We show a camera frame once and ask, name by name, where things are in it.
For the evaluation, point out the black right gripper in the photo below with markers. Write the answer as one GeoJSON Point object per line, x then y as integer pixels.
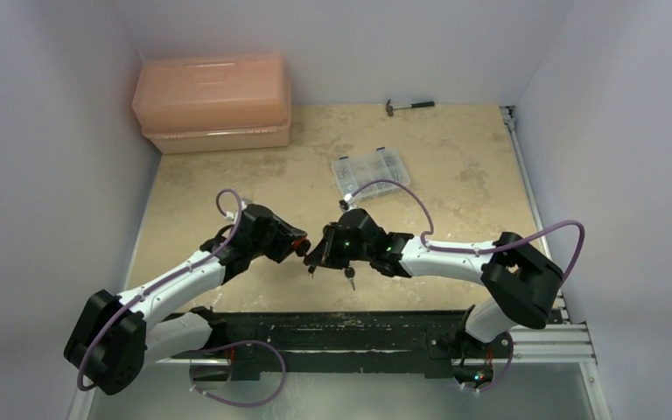
{"type": "Point", "coordinates": [325, 250]}

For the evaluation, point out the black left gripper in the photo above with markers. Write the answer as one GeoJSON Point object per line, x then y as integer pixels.
{"type": "Point", "coordinates": [285, 235]}

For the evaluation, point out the orange and black padlock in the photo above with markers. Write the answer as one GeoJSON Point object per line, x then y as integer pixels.
{"type": "Point", "coordinates": [301, 246]}

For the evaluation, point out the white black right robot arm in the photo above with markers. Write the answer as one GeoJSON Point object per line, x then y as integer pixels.
{"type": "Point", "coordinates": [522, 282]}

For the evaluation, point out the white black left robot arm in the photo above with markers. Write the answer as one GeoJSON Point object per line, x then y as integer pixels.
{"type": "Point", "coordinates": [118, 335]}

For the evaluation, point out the single black key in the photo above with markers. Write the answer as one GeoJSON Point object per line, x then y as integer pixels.
{"type": "Point", "coordinates": [350, 278]}

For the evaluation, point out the clear plastic screw organizer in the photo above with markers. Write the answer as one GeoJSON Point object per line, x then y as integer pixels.
{"type": "Point", "coordinates": [353, 172]}

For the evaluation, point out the pink plastic toolbox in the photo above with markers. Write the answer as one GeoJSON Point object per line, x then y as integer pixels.
{"type": "Point", "coordinates": [219, 103]}

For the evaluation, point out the small hammer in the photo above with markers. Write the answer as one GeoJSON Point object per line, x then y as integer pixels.
{"type": "Point", "coordinates": [391, 108]}

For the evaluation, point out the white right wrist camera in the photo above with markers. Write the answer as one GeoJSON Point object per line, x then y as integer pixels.
{"type": "Point", "coordinates": [347, 203]}

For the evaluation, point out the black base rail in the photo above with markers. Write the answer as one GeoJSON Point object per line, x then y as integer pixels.
{"type": "Point", "coordinates": [428, 343]}

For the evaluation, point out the aluminium frame rail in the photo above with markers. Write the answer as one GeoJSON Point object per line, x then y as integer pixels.
{"type": "Point", "coordinates": [557, 343]}

